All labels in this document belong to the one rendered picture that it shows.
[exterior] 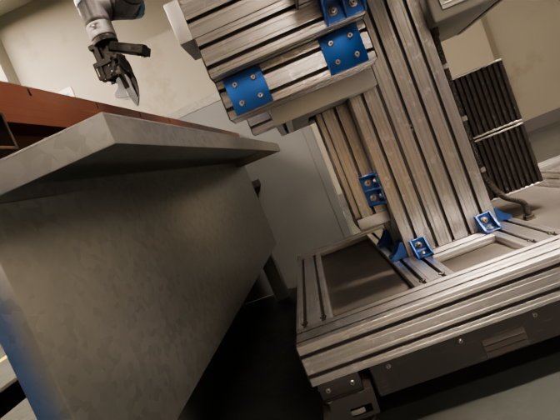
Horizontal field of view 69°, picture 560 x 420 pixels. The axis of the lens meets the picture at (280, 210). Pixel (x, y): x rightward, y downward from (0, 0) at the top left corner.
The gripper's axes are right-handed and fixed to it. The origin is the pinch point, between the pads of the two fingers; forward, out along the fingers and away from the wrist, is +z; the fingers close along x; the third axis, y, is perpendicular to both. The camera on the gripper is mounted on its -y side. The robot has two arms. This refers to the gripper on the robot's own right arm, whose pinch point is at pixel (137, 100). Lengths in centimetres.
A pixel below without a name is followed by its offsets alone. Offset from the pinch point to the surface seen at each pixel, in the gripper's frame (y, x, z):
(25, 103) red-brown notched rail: -10, 65, 13
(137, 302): -14, 66, 46
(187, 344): -14, 58, 57
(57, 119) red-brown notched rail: -10, 59, 15
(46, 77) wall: 201, -299, -151
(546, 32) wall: -289, -334, 7
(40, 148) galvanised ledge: -23, 85, 26
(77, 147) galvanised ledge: -26, 85, 27
